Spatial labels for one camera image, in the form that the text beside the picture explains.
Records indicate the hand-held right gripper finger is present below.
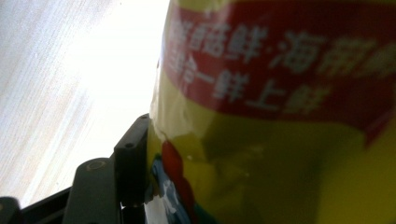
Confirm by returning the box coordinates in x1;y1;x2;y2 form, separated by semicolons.
113;113;151;207

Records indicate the yellow seasoning pouch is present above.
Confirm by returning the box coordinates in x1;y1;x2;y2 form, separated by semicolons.
143;0;396;224

